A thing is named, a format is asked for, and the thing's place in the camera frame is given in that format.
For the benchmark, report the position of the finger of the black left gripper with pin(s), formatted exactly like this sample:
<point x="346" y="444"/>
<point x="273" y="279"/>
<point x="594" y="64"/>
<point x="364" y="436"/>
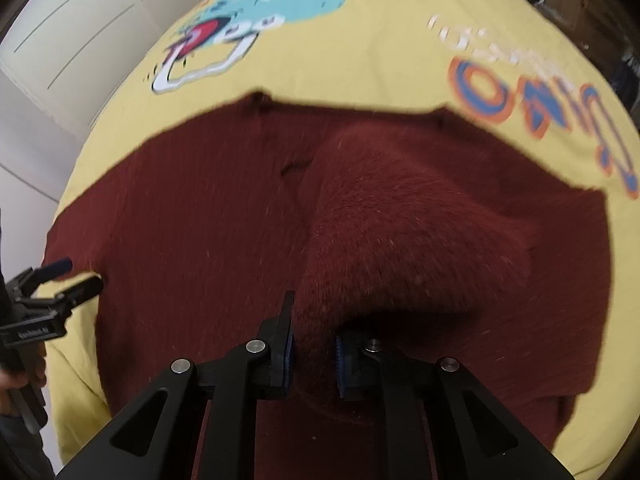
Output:
<point x="52" y="271"/>
<point x="81" y="292"/>

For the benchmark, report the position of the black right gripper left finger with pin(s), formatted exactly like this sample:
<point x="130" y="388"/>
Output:
<point x="277" y="333"/>

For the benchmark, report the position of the yellow dino print bedspread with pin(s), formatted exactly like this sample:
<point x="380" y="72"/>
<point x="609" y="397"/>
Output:
<point x="497" y="64"/>

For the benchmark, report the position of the person's left hand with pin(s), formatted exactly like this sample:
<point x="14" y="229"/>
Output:
<point x="17" y="380"/>

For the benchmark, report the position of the cardboard boxes pile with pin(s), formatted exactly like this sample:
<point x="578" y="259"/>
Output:
<point x="592" y="27"/>

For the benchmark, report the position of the dark red knit sweater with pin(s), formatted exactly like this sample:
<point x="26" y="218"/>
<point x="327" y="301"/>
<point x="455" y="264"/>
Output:
<point x="420" y="230"/>

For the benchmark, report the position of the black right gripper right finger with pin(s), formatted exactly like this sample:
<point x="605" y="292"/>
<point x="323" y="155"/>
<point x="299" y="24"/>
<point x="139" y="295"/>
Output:
<point x="352" y="363"/>

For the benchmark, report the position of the white wardrobe doors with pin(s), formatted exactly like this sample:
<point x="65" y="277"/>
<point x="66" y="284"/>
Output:
<point x="70" y="56"/>

